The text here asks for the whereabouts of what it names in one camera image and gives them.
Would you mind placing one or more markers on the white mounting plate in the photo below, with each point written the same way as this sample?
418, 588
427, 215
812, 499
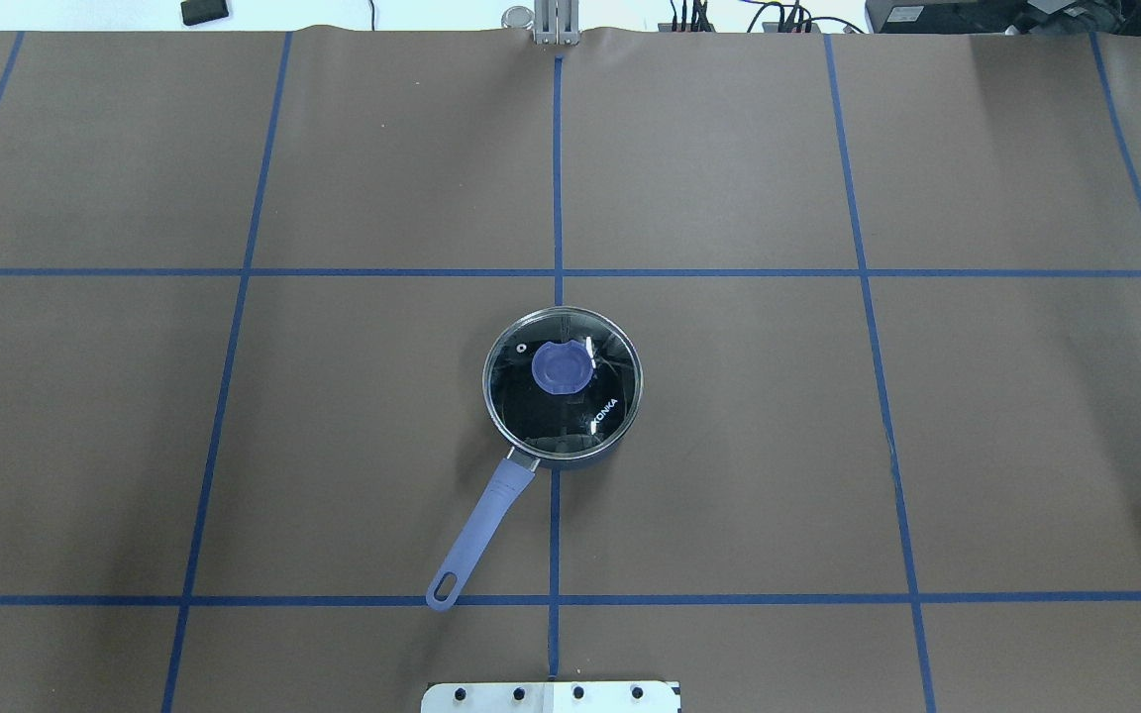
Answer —
553, 696

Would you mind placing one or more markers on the aluminium frame post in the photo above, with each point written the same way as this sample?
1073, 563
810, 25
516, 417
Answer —
556, 22

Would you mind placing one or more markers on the small black box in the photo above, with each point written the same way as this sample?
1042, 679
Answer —
198, 12

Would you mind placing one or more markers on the brown table mat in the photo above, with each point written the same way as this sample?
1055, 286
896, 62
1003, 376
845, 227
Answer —
803, 372

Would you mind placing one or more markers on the glass pot lid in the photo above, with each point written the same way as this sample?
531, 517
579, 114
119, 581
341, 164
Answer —
563, 385

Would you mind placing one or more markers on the dark blue saucepan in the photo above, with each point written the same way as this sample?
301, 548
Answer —
514, 473

